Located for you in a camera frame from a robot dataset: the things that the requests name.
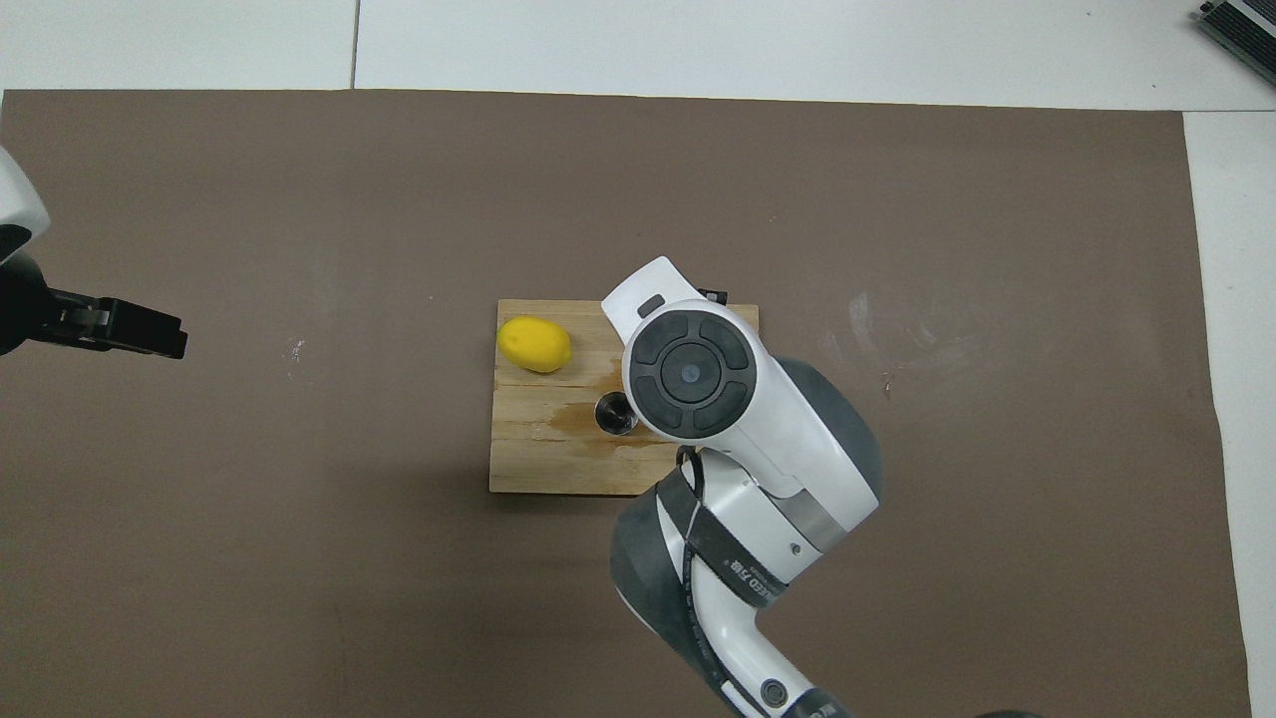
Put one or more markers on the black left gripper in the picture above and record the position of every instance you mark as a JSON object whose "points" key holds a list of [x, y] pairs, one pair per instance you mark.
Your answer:
{"points": [[20, 304]]}

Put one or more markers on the steel double jigger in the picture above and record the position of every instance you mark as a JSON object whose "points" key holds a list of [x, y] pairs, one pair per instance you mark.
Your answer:
{"points": [[610, 414]]}

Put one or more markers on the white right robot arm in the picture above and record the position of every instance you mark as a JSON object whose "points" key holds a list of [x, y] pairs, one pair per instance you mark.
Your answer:
{"points": [[758, 439]]}

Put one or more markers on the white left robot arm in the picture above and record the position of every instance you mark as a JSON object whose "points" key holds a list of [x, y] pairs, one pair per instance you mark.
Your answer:
{"points": [[15, 204]]}

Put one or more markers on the yellow lemon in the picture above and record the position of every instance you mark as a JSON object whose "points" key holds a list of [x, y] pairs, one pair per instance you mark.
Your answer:
{"points": [[534, 344]]}

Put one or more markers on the wooden cutting board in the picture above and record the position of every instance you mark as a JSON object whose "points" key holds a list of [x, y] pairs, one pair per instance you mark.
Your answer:
{"points": [[543, 449]]}

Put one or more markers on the brown paper table mat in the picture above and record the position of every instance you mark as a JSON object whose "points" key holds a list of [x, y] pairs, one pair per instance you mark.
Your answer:
{"points": [[299, 548]]}

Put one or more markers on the grey ribbed metal device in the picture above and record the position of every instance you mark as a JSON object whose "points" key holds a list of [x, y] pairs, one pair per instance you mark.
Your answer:
{"points": [[1246, 30]]}

